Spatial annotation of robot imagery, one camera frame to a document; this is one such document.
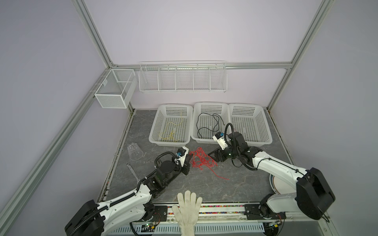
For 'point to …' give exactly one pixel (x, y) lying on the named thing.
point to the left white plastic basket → (173, 126)
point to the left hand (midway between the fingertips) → (191, 156)
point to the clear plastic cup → (135, 153)
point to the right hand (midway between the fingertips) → (212, 154)
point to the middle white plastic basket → (221, 108)
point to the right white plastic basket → (250, 120)
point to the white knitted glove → (187, 213)
